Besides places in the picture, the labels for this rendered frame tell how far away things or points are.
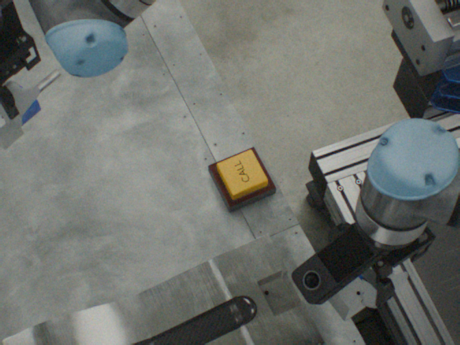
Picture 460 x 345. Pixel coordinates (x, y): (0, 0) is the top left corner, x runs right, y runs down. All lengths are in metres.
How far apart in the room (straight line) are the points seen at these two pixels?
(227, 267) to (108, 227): 0.22
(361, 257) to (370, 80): 1.47
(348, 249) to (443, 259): 1.02
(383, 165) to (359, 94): 1.57
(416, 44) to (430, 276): 0.76
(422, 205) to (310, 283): 0.20
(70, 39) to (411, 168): 0.36
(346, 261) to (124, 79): 0.61
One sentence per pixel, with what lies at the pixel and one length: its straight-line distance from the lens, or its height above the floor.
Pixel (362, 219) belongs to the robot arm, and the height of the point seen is 1.18.
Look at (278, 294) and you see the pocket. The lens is 1.22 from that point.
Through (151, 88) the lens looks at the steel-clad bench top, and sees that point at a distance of 1.43.
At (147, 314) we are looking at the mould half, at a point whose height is 0.88.
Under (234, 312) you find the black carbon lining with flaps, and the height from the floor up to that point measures 0.88.
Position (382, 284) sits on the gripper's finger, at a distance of 1.03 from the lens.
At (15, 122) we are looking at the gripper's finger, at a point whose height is 0.98.
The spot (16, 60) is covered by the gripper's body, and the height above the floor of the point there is 1.06.
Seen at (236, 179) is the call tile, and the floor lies 0.84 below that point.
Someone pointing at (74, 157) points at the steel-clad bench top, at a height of 0.80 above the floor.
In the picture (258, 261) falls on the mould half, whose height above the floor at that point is 0.89.
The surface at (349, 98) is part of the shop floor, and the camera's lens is 2.37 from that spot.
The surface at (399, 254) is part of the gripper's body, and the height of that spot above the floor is 1.09.
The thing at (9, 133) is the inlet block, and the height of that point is 0.93.
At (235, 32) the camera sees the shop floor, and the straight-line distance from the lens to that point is 2.47.
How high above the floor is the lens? 2.02
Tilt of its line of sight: 64 degrees down
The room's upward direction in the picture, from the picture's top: 1 degrees clockwise
